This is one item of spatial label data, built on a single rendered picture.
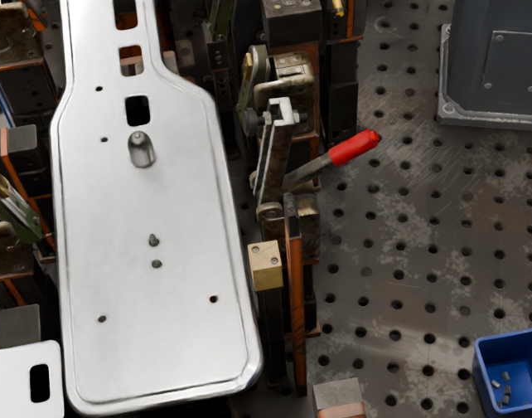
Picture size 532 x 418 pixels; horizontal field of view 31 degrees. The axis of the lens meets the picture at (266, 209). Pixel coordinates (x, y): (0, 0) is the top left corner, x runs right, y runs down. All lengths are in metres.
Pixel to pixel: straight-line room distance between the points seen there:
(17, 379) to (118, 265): 0.17
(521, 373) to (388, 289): 0.23
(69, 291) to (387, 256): 0.54
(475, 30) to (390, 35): 0.30
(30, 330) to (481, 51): 0.78
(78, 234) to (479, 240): 0.64
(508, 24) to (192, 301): 0.64
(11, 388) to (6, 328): 0.09
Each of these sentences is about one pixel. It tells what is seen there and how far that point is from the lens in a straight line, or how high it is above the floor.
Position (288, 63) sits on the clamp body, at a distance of 1.20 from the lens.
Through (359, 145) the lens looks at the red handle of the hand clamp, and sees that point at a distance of 1.03.
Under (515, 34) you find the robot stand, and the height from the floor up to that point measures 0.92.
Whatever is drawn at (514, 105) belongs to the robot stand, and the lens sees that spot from 1.59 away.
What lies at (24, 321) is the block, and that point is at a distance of 1.16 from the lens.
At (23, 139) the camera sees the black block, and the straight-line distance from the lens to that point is 1.28.
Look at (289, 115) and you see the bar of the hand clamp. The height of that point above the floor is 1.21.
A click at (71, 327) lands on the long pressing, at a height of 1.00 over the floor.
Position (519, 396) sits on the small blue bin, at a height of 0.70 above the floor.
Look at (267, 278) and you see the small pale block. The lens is 1.06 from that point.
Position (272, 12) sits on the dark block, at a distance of 1.19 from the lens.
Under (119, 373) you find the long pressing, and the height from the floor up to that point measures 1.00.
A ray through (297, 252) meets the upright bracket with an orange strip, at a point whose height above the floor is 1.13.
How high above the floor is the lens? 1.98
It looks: 59 degrees down
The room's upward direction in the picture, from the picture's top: 5 degrees counter-clockwise
